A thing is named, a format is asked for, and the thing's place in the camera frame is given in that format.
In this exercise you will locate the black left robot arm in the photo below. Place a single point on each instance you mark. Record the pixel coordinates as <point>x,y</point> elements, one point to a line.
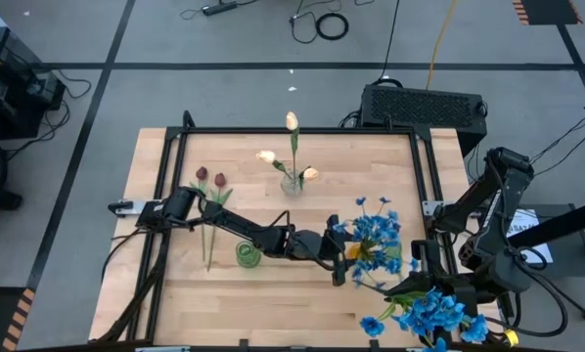
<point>234,222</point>

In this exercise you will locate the green ribbed glass vase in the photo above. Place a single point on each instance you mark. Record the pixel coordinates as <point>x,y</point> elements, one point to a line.
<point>247,256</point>

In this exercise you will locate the black metal stand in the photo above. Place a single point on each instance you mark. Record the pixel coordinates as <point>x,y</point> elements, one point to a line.
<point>576,259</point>

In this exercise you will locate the clear cut glass vase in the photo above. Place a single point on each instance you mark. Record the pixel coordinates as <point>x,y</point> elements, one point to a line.
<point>290,186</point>

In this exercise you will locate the black equipment cart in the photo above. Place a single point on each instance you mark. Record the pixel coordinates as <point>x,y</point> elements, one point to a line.
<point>9,93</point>

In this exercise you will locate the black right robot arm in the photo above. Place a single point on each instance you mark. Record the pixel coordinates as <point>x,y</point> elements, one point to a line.
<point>498,195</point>

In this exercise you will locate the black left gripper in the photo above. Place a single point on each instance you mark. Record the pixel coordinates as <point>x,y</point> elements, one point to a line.
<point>317,244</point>

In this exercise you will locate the white paper sheet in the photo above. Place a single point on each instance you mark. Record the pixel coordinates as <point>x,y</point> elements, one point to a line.
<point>532,244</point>

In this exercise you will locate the black computer tower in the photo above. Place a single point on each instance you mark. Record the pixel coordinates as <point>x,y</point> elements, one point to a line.
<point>419,107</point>

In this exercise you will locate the black aluminium table frame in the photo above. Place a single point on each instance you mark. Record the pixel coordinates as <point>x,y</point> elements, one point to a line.
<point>292,131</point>

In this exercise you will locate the yellow embossed glass vase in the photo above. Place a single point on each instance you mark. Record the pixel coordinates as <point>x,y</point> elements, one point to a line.
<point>354,251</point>

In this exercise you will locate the blue artificial flower bunch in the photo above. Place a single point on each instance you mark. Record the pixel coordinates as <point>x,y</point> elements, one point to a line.
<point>375,230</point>
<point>434,313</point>

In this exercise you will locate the peach artificial tulip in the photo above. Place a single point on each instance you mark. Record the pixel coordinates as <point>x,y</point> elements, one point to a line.
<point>291,120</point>
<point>311,173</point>
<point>265,156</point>

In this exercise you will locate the black power strip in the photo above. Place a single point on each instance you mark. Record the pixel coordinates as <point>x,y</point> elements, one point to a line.
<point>219,8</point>

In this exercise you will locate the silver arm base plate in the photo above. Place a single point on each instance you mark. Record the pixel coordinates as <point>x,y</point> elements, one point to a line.
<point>428,207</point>
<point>131,207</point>

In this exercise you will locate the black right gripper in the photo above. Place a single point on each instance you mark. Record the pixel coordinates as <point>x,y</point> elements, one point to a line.
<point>444,288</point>

